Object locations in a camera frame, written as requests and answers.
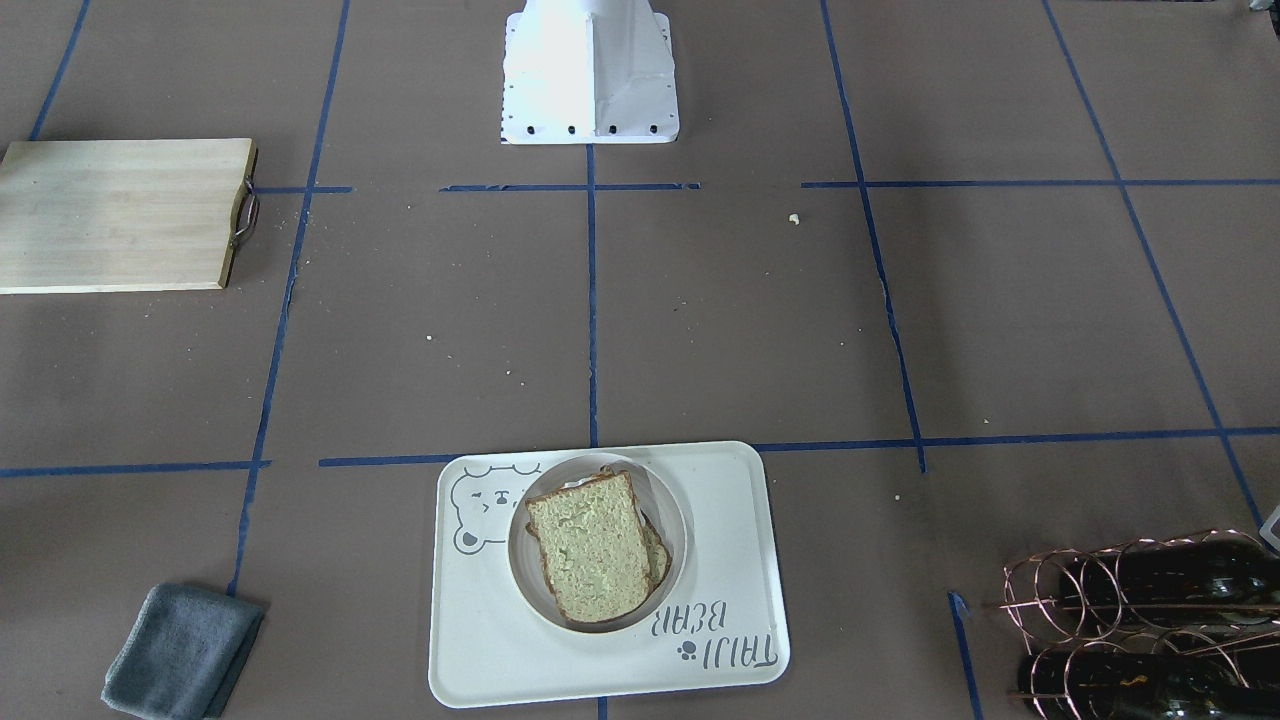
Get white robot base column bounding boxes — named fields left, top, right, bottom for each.
left=500, top=1, right=680, bottom=145

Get cream bear tray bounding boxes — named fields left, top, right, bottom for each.
left=428, top=441, right=791, bottom=708

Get wooden cutting board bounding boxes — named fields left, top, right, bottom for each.
left=1, top=138, right=259, bottom=295

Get green wine bottle back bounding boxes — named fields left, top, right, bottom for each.
left=1015, top=646, right=1279, bottom=719

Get bread slice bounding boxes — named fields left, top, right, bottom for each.
left=598, top=462, right=672, bottom=594
left=525, top=468, right=654, bottom=624

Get green wine bottle middle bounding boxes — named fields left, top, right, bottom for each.
left=1059, top=539, right=1279, bottom=628

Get grey folded cloth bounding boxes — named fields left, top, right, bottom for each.
left=100, top=583, right=265, bottom=719

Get green wine bottle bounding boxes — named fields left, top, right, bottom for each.
left=1015, top=646, right=1279, bottom=719
left=1059, top=539, right=1279, bottom=628

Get copper wire bottle rack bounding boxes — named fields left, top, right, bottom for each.
left=995, top=529, right=1279, bottom=719

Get white round plate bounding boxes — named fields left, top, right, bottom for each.
left=507, top=451, right=689, bottom=634

